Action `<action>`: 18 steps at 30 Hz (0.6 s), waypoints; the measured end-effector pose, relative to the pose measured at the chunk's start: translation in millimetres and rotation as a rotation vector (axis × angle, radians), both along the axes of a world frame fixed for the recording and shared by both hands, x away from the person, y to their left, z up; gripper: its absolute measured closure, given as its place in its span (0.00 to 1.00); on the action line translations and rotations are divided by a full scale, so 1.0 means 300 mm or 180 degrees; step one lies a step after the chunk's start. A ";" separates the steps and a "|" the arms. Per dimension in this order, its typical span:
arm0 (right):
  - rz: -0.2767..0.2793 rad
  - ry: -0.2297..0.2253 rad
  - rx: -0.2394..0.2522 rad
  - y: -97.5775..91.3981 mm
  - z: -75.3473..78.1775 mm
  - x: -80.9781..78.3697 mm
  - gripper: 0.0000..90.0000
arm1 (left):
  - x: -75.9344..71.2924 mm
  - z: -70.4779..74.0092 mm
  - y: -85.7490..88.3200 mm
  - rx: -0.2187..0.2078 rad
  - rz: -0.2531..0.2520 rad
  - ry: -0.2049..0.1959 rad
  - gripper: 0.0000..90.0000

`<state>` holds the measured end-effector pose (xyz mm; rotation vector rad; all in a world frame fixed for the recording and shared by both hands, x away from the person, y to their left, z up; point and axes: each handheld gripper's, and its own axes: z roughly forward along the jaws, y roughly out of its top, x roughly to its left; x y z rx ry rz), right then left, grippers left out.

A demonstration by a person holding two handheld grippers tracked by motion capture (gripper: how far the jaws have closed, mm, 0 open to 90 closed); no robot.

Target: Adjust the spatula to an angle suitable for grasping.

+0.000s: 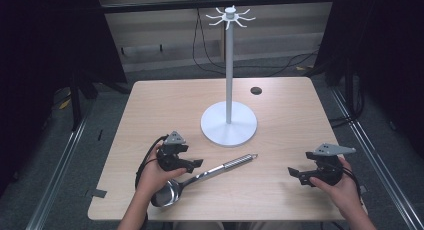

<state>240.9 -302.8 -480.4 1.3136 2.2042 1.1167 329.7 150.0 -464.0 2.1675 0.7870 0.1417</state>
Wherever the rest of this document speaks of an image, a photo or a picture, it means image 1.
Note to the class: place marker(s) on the person's right hand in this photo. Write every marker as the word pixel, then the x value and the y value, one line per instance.
pixel 345 193

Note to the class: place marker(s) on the white hook stand rack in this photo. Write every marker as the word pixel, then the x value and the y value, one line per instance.
pixel 228 123

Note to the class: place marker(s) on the dark round table grommet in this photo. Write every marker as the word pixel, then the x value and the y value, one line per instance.
pixel 256 90

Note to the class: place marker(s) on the stainless steel ladle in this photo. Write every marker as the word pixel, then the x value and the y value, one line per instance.
pixel 213 171

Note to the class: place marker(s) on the black metal stand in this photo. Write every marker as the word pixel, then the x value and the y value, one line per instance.
pixel 350 90
pixel 75 103

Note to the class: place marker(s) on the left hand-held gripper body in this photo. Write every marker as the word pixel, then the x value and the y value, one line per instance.
pixel 170 153

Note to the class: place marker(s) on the person's left hand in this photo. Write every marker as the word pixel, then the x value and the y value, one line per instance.
pixel 153 180

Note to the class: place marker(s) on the metal floor rail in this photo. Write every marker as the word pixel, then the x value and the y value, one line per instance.
pixel 376 163
pixel 56 176

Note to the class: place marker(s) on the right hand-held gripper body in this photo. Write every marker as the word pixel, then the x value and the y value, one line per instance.
pixel 328 168

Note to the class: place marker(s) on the black curtain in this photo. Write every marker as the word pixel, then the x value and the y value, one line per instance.
pixel 383 40
pixel 50 40

